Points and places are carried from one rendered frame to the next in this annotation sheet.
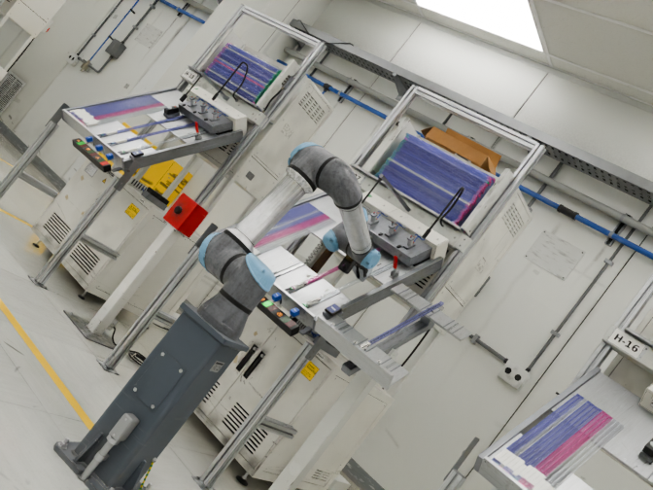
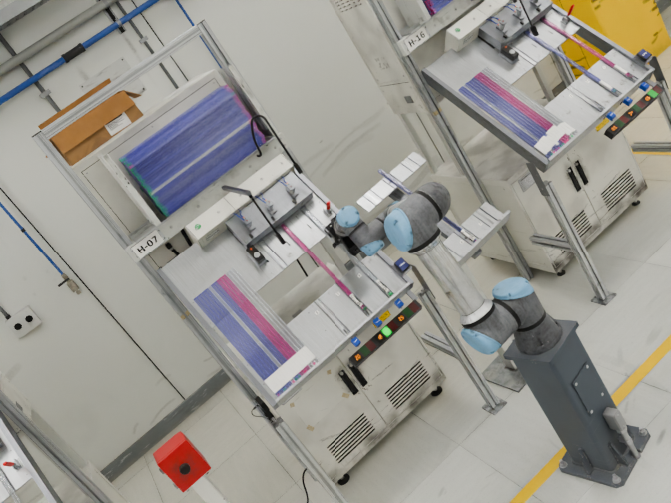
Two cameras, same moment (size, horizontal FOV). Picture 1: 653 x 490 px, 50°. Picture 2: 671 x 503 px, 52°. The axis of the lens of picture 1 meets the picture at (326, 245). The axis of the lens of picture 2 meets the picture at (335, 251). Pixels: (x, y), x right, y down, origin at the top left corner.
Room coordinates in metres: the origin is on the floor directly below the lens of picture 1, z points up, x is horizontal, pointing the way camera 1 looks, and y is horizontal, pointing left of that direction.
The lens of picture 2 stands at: (1.26, 1.79, 1.92)
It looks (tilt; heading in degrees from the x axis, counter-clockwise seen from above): 21 degrees down; 309
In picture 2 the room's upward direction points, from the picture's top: 34 degrees counter-clockwise
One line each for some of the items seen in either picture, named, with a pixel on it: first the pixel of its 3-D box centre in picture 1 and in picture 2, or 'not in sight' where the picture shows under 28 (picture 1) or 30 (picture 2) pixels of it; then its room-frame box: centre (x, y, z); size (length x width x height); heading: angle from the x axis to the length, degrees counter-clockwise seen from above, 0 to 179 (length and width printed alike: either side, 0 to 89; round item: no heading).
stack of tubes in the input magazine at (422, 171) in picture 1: (435, 181); (194, 149); (3.17, -0.22, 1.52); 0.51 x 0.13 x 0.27; 54
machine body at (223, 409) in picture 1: (276, 393); (332, 369); (3.31, -0.24, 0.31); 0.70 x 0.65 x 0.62; 54
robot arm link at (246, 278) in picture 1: (250, 280); (515, 301); (2.12, 0.12, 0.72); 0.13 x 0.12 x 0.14; 58
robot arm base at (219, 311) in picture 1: (226, 312); (533, 327); (2.12, 0.11, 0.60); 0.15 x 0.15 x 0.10
